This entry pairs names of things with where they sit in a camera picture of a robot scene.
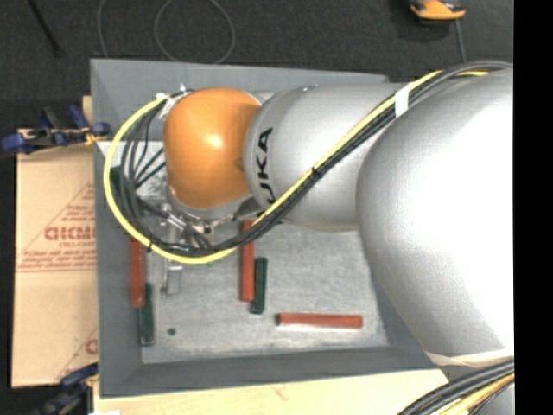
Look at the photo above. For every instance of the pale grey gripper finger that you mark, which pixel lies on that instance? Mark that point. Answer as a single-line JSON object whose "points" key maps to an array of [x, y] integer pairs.
{"points": [[164, 281], [174, 281]]}

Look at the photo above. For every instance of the red-brown flat block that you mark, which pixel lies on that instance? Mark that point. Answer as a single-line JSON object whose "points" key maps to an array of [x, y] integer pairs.
{"points": [[137, 275], [247, 275], [319, 321]]}

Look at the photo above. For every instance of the dark green flat block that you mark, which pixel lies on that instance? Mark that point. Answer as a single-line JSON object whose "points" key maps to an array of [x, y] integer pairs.
{"points": [[147, 322], [259, 285]]}

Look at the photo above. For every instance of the brown cardboard board, red print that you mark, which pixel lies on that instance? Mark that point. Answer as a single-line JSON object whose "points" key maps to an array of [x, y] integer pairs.
{"points": [[52, 301]]}

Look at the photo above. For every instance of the grey metal bin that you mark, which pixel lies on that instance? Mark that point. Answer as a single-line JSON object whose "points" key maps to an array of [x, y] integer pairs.
{"points": [[302, 275]]}

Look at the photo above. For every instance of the black cylinder on white bracket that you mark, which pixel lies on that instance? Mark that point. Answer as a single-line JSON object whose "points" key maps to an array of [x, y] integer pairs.
{"points": [[207, 228]]}

